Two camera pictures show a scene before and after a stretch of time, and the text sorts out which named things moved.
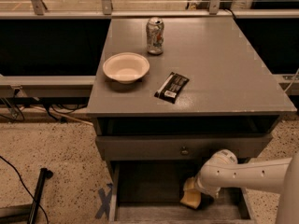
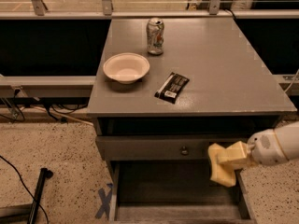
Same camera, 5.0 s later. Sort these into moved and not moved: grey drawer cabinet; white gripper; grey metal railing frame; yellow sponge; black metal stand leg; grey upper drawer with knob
Moved: white gripper; yellow sponge
Not moved: black metal stand leg; grey upper drawer with knob; grey metal railing frame; grey drawer cabinet
